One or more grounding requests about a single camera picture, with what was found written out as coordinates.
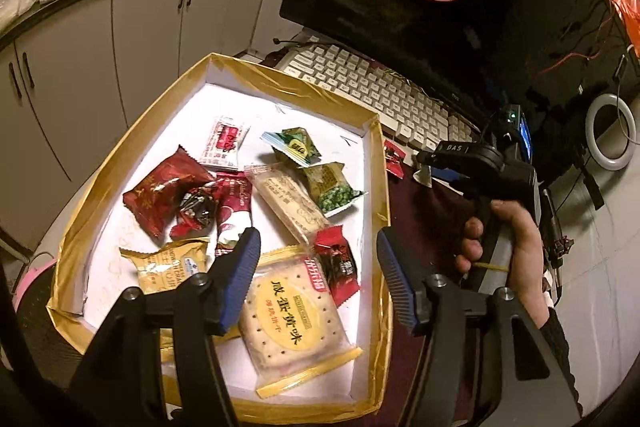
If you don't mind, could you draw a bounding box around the long beige cracker packet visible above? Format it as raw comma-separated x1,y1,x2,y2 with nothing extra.
244,163,332,244

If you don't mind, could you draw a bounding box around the small red snack packet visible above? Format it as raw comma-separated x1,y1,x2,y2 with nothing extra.
382,139,406,180

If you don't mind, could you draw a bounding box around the red and black snack packet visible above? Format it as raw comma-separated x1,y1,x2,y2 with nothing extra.
312,227,361,308

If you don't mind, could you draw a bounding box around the large yellow round-label cracker packet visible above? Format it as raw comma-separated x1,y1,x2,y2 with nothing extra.
239,244,363,400

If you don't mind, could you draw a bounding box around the green packet with blue edge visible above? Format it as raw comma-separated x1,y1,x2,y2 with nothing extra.
261,127,322,168

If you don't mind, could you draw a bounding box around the orange plastic bag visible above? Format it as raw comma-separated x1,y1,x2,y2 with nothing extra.
605,0,640,58

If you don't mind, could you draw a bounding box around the green pea snack packet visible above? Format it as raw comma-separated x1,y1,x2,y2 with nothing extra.
300,162,368,218

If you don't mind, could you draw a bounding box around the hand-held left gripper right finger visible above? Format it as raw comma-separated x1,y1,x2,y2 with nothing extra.
376,227,583,427

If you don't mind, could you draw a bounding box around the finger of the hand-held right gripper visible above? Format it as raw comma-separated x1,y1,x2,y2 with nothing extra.
416,141,501,172
430,169,488,204

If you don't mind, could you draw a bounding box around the white tray with yellow tape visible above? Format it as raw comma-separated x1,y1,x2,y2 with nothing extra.
46,52,393,418

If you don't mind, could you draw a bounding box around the black computer monitor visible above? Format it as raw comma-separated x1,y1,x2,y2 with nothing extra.
279,0,640,158

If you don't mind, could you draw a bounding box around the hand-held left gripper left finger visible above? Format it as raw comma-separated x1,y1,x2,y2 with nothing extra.
67,227,262,427

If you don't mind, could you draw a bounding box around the white ring light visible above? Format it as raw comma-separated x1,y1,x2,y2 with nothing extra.
585,98,637,171

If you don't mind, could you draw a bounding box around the person's right hand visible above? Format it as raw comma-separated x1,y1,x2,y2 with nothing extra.
455,201,552,330

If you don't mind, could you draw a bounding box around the white kitchen cabinet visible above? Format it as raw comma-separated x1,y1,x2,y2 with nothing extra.
0,0,293,258

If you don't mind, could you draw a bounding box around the white keyboard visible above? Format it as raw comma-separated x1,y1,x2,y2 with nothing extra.
274,36,481,158

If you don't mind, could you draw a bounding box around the shiny dark red candy packet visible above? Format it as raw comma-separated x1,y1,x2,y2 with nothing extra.
170,186,218,240

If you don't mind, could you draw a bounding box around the large dark red snack packet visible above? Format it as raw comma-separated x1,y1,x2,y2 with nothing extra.
122,146,216,240

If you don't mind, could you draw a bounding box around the yellow sandwich cracker packet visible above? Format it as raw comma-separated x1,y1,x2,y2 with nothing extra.
119,239,210,295

